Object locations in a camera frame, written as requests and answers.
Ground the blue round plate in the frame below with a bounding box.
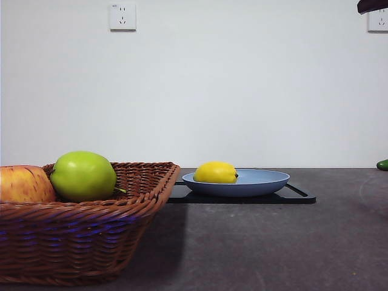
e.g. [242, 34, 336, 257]
[181, 169, 291, 198]

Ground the black flat tray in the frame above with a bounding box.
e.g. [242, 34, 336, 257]
[166, 181, 317, 205]

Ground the white wall socket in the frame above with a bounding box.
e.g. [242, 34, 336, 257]
[367, 8, 388, 34]
[109, 2, 137, 32]

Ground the brown woven wicker basket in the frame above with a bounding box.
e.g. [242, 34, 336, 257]
[0, 161, 181, 287]

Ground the yellow lemon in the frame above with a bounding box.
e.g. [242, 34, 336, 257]
[193, 161, 239, 184]

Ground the green apple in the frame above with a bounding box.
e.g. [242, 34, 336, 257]
[49, 150, 128, 203]

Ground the red yellow apple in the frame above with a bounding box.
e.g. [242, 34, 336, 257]
[0, 165, 58, 204]

